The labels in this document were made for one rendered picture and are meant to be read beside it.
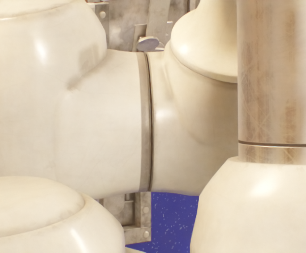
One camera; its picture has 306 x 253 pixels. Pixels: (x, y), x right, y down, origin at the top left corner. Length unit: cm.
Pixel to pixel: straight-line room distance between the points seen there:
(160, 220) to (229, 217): 94
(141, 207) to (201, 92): 67
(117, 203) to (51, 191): 91
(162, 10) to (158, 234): 23
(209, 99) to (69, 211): 29
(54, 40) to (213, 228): 30
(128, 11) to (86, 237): 93
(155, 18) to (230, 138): 62
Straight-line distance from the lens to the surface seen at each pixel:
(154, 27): 208
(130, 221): 214
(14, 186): 123
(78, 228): 118
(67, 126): 147
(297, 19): 120
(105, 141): 147
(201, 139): 147
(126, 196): 213
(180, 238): 216
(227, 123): 147
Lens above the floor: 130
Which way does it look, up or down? 13 degrees down
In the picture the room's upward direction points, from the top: straight up
